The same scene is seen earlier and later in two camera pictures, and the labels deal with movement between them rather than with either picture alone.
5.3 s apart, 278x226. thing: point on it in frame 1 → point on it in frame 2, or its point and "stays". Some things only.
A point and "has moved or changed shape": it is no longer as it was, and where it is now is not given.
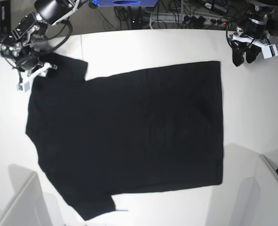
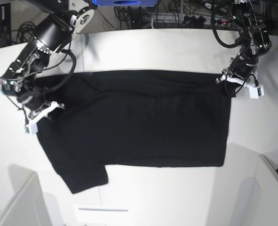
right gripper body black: (28, 62) → (37, 106)
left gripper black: (257, 32) → (241, 67)
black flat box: (5, 17) stays
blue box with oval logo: (127, 3) stays
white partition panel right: (271, 196) stays
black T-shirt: (149, 130) has moved or changed shape
